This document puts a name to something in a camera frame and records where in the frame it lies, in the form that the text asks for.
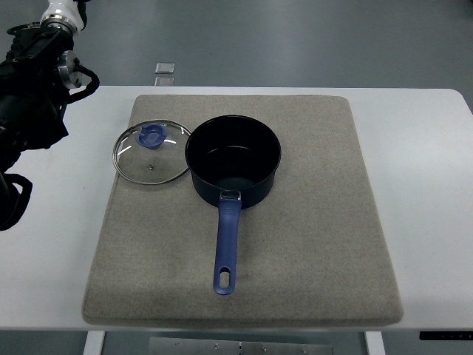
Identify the black table control panel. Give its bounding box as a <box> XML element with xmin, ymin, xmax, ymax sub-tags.
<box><xmin>419</xmin><ymin>331</ymin><xmax>473</xmax><ymax>341</ymax></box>

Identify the lower metal floor plate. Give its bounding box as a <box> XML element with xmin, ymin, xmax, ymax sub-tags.
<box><xmin>154</xmin><ymin>76</ymin><xmax>174</xmax><ymax>87</ymax></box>

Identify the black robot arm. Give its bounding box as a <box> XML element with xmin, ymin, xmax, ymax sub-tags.
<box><xmin>1</xmin><ymin>21</ymin><xmax>100</xmax><ymax>230</ymax></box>

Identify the glass lid blue knob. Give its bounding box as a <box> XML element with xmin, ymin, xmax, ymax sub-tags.
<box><xmin>112</xmin><ymin>119</ymin><xmax>191</xmax><ymax>185</ymax></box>

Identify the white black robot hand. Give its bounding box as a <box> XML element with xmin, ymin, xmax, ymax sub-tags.
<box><xmin>40</xmin><ymin>0</ymin><xmax>88</xmax><ymax>36</ymax></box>

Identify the white table leg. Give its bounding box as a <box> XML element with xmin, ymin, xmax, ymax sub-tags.
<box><xmin>83</xmin><ymin>331</ymin><xmax>106</xmax><ymax>355</ymax></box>
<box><xmin>364</xmin><ymin>331</ymin><xmax>387</xmax><ymax>355</ymax></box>

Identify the upper metal floor plate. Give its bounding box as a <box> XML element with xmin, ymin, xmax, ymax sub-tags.
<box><xmin>154</xmin><ymin>62</ymin><xmax>175</xmax><ymax>75</ymax></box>

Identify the metal floor plate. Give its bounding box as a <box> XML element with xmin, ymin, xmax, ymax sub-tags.
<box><xmin>154</xmin><ymin>62</ymin><xmax>175</xmax><ymax>75</ymax></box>
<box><xmin>154</xmin><ymin>76</ymin><xmax>174</xmax><ymax>87</ymax></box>

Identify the dark pot blue handle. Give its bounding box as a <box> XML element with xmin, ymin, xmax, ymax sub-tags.
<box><xmin>185</xmin><ymin>115</ymin><xmax>282</xmax><ymax>296</ymax></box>

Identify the metal table crossbar plate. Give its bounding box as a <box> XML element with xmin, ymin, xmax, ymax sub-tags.
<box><xmin>148</xmin><ymin>337</ymin><xmax>333</xmax><ymax>355</ymax></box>

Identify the white right table leg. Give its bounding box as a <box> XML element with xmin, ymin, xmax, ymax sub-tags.
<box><xmin>364</xmin><ymin>331</ymin><xmax>387</xmax><ymax>355</ymax></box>

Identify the white left table leg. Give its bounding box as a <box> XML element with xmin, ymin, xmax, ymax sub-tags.
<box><xmin>83</xmin><ymin>331</ymin><xmax>106</xmax><ymax>355</ymax></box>

